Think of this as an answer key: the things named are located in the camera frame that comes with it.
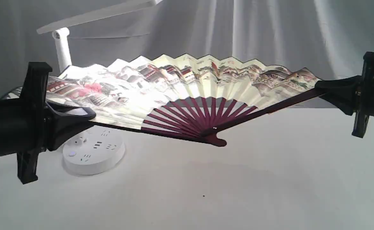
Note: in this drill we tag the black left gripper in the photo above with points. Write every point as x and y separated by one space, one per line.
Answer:
25 122

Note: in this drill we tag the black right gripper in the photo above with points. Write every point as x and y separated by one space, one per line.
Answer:
353 95

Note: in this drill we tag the painted paper folding fan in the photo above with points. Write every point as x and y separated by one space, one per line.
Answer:
184 98

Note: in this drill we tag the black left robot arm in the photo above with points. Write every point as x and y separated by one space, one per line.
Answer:
29 125

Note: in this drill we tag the white desk lamp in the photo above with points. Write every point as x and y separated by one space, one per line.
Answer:
97 149

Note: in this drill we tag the grey backdrop curtain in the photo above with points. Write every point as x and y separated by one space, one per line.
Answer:
329 37

